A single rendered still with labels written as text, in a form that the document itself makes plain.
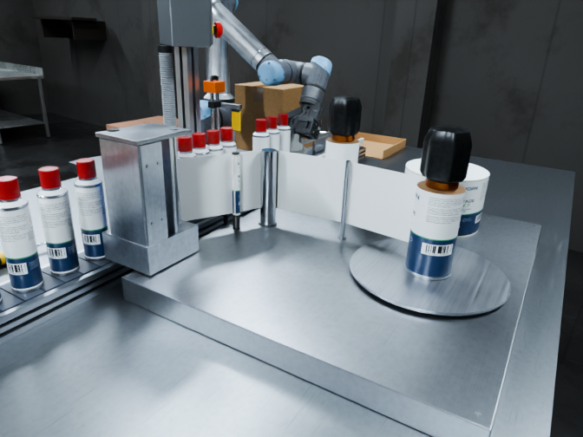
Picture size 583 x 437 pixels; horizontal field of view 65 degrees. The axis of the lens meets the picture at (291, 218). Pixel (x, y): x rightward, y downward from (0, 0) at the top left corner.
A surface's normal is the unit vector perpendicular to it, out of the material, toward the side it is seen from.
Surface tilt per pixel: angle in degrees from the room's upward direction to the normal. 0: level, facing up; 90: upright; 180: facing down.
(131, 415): 0
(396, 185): 90
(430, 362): 0
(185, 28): 90
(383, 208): 90
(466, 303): 0
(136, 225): 90
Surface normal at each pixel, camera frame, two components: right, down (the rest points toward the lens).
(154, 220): 0.86, 0.22
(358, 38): -0.62, 0.28
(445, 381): 0.04, -0.93
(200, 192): 0.50, 0.34
